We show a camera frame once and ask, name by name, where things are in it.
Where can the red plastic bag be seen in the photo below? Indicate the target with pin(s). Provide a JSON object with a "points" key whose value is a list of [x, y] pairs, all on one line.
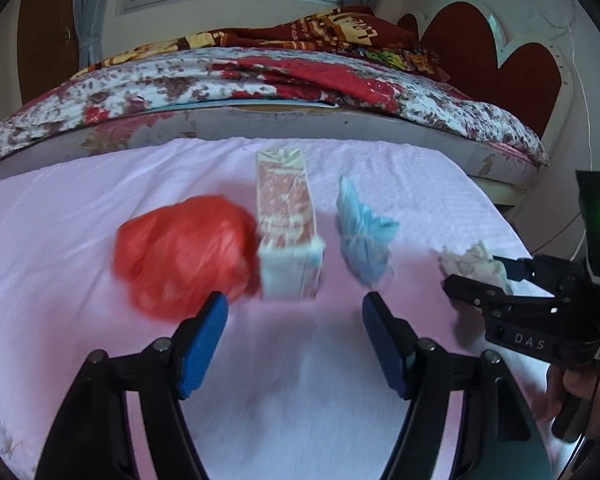
{"points": [[180, 255]]}

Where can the pink tablecloth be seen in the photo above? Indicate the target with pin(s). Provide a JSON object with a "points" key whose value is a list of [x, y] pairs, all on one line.
{"points": [[55, 240]]}

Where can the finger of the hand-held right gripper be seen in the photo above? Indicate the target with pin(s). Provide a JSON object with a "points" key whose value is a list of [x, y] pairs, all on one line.
{"points": [[472, 291], [522, 267]]}

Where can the red heart-shaped headboard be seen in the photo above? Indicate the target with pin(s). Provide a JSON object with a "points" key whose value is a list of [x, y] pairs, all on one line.
{"points": [[480, 55]]}

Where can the wooden door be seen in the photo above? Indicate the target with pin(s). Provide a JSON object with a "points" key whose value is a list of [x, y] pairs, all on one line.
{"points": [[45, 30]]}

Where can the crumpled blue bag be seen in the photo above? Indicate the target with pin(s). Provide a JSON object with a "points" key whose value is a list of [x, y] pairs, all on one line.
{"points": [[365, 240]]}

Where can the floral quilt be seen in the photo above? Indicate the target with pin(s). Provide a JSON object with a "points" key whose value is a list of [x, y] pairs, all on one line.
{"points": [[155, 85]]}

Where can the white tissue wad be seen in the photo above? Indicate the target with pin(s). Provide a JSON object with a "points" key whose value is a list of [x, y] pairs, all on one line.
{"points": [[472, 262]]}

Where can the red and white carton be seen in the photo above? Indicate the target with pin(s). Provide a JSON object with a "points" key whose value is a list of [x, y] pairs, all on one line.
{"points": [[285, 220]]}

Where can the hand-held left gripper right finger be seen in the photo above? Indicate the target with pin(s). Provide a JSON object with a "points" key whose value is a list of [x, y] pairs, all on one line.
{"points": [[386, 347]]}

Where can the red printed blanket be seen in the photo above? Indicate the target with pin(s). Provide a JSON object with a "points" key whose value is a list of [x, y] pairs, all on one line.
{"points": [[330, 30]]}

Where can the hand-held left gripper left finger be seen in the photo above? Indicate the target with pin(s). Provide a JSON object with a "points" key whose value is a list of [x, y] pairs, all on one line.
{"points": [[204, 347]]}

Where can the person's right hand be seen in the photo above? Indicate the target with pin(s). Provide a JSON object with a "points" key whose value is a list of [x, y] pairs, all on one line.
{"points": [[580, 381]]}

